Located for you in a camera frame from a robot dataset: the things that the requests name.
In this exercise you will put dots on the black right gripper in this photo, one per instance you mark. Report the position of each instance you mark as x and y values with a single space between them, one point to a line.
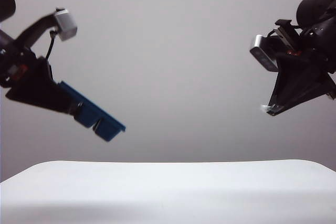
320 45

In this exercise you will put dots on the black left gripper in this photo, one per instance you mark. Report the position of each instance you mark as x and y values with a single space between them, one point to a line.
15 77

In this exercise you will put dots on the clear plastic tray lid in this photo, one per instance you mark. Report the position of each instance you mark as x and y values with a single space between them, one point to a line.
265 108

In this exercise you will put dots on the blue ice cube tray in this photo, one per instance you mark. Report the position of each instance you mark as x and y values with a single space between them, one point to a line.
105 127

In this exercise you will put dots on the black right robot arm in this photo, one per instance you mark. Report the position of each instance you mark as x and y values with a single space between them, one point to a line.
312 9

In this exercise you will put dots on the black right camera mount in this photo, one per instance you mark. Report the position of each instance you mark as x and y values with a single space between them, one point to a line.
286 28

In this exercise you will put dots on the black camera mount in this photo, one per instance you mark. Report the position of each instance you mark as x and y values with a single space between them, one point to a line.
286 28
34 28

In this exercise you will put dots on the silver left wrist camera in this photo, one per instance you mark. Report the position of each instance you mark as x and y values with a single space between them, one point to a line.
65 24

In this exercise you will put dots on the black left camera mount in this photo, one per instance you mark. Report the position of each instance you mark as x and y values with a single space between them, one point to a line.
34 28

